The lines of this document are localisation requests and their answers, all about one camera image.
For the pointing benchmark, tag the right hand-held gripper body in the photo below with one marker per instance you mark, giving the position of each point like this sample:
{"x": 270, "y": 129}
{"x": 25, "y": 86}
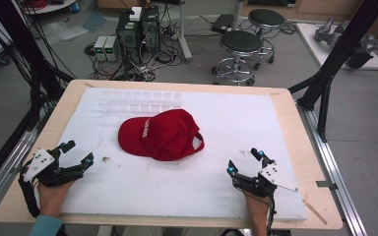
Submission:
{"x": 270, "y": 175}

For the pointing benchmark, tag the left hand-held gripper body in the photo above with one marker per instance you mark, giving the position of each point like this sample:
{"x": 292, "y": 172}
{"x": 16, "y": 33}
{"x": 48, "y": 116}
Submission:
{"x": 39, "y": 162}

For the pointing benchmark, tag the red baseball cap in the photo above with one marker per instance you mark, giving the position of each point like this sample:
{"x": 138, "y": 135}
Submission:
{"x": 164, "y": 134}

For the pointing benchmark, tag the person's right hand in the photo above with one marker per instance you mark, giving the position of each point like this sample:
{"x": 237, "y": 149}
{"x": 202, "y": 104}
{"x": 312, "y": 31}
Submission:
{"x": 257, "y": 209}

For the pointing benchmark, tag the person's left hand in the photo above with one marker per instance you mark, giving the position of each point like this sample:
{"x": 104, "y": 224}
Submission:
{"x": 50, "y": 200}

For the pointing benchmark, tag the wooden table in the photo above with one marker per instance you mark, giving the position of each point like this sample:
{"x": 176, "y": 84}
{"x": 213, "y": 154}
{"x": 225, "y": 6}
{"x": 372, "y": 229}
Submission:
{"x": 293, "y": 131}

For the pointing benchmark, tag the thin wooden stick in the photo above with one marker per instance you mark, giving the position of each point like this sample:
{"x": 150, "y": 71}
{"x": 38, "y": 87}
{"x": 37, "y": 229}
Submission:
{"x": 315, "y": 211}

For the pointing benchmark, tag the white foam mat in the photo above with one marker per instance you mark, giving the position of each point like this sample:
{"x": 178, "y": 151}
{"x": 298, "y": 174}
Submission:
{"x": 177, "y": 190}

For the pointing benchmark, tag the clear plastic grid tray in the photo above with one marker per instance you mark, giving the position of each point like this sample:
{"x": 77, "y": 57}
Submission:
{"x": 141, "y": 98}

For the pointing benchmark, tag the grey power supply unit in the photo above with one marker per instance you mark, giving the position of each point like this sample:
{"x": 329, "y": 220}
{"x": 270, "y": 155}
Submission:
{"x": 100, "y": 47}
{"x": 112, "y": 48}

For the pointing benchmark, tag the clear plastic sheet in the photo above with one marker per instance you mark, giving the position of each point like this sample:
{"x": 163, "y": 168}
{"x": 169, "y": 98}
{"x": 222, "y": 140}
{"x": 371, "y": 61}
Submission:
{"x": 69, "y": 29}

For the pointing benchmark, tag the black round stool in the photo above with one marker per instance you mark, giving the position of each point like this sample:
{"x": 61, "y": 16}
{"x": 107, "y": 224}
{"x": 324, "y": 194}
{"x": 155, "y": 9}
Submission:
{"x": 266, "y": 17}
{"x": 241, "y": 41}

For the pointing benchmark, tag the white floor board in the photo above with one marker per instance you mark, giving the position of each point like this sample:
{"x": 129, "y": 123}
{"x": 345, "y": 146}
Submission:
{"x": 318, "y": 46}

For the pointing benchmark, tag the black computer tower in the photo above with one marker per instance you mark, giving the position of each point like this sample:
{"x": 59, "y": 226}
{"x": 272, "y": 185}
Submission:
{"x": 128, "y": 39}
{"x": 151, "y": 29}

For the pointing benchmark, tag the black flat case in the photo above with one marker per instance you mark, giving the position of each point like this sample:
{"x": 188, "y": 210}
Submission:
{"x": 222, "y": 23}

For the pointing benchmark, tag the round white table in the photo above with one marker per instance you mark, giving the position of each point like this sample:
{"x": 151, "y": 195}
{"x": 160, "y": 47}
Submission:
{"x": 55, "y": 6}

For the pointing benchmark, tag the grey metal table leg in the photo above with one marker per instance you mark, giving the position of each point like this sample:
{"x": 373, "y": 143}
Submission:
{"x": 184, "y": 36}

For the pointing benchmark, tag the grey metal pole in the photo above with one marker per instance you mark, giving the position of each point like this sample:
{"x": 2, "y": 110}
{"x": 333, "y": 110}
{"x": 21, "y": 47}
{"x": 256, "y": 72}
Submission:
{"x": 238, "y": 14}

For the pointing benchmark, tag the white box with black plug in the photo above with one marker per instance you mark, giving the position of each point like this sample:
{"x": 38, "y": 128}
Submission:
{"x": 136, "y": 13}

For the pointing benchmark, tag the aluminium rail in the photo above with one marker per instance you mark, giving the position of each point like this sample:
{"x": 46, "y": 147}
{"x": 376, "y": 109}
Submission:
{"x": 334, "y": 170}
{"x": 10, "y": 160}

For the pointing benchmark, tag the grey metal bracket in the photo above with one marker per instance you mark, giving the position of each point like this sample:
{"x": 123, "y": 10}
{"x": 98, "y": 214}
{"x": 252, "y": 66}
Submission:
{"x": 325, "y": 184}

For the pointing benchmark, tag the black metal frame strut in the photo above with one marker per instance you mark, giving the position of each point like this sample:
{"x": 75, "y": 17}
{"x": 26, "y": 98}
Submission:
{"x": 341, "y": 49}

